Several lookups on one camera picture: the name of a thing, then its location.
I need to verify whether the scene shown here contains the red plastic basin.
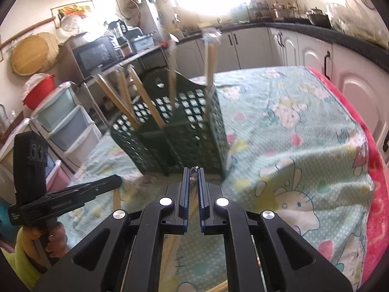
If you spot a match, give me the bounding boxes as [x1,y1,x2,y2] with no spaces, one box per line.
[22,73,56,110]

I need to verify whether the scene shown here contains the pink blanket under cloth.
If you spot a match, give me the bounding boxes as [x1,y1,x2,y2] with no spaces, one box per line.
[309,69,388,283]

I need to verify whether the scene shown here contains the light blue container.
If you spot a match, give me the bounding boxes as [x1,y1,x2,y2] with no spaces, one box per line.
[130,34,154,53]

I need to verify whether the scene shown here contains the green plastic utensil basket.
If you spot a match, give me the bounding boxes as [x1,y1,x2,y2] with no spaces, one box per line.
[110,67,228,176]

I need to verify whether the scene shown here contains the blender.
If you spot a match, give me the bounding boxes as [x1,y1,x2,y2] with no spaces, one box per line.
[108,20,129,45]

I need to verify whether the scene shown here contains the left hand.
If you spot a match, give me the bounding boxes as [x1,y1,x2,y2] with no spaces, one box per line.
[20,221,69,266]

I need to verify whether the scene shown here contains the plastic drawer tower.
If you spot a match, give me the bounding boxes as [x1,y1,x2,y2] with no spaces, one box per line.
[31,81,102,173]

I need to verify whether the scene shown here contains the chopsticks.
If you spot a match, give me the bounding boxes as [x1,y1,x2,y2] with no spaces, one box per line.
[202,27,221,120]
[168,34,179,111]
[119,166,201,292]
[95,67,166,130]
[206,280,228,292]
[113,188,121,212]

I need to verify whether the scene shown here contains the hello kitty tablecloth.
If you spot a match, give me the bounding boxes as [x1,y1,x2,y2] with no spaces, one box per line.
[59,67,374,291]

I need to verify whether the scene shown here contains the black microwave oven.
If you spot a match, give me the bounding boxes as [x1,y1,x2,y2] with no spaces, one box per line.
[71,36,119,79]

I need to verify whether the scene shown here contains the round bamboo tray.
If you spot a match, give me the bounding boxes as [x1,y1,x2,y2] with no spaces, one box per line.
[10,32,59,76]

